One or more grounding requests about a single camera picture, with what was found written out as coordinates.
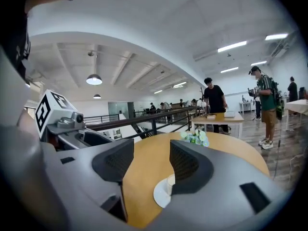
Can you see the round wooden table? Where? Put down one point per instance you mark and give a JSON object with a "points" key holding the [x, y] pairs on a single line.
{"points": [[149, 167]]}

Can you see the white pot of flowers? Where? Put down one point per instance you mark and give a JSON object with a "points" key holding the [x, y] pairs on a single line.
{"points": [[196, 137]]}

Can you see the flat beige book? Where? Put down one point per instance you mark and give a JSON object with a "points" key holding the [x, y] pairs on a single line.
{"points": [[211, 116]]}

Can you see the small round beige object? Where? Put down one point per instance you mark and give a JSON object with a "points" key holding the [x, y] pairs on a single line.
{"points": [[170, 183]]}

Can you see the white flat box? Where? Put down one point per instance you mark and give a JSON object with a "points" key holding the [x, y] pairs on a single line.
{"points": [[229, 113]]}

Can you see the white rectangular table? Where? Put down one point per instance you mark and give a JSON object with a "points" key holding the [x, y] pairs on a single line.
{"points": [[246, 106]]}

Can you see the person's left forearm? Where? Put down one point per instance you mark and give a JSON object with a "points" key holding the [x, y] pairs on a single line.
{"points": [[26, 119]]}

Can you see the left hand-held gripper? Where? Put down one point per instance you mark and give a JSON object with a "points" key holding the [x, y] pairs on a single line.
{"points": [[48, 109]]}

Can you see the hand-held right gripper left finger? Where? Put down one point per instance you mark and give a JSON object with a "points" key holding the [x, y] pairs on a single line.
{"points": [[84, 177]]}

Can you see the person's black shirt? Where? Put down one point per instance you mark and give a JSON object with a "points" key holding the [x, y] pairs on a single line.
{"points": [[13, 44]]}

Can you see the black railing with wooden handrail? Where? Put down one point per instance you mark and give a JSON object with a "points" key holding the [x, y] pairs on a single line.
{"points": [[144, 120]]}

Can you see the black backpack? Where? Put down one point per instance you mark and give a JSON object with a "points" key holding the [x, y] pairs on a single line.
{"points": [[276, 97]]}

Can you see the small dome pendant lamp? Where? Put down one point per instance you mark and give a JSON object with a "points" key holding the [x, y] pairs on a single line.
{"points": [[97, 96]]}

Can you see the long ceiling light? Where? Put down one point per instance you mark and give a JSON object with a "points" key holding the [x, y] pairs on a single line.
{"points": [[229, 70], [232, 46], [158, 91], [259, 63], [179, 85], [276, 36]]}

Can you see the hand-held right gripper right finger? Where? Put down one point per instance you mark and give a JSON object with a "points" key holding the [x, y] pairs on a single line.
{"points": [[216, 191]]}

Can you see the table with beige cloth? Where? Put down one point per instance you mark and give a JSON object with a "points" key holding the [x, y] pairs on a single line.
{"points": [[297, 106]]}

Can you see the white round plate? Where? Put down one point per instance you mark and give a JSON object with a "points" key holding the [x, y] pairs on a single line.
{"points": [[160, 194]]}

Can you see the large dome pendant lamp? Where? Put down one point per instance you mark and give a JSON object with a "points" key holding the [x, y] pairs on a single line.
{"points": [[94, 79]]}

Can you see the rectangular wooden table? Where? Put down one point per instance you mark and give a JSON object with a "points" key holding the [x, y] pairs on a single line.
{"points": [[216, 120]]}

